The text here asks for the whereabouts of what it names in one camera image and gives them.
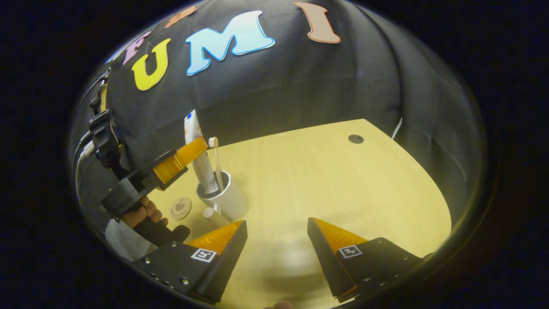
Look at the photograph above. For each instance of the round wooden coaster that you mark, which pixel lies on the round wooden coaster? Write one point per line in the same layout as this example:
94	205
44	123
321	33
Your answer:
181	208

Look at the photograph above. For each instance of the black backdrop cloth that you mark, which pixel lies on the black backdrop cloth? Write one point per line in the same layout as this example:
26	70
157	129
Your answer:
321	86

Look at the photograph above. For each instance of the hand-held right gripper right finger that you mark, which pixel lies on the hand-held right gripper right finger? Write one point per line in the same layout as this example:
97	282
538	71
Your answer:
326	257

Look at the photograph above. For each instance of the white toothpaste tube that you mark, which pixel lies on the white toothpaste tube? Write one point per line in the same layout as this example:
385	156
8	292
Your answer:
203	171

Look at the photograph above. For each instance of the light wooden desktop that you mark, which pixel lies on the light wooden desktop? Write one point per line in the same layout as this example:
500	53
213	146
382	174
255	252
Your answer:
343	184

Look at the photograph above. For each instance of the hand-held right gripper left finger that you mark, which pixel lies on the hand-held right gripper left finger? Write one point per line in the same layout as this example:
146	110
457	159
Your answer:
227	262

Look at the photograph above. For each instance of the white toothbrush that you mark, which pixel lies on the white toothbrush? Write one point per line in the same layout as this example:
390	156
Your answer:
218	163

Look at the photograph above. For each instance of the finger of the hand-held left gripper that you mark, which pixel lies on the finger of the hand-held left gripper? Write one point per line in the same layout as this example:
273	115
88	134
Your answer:
176	165

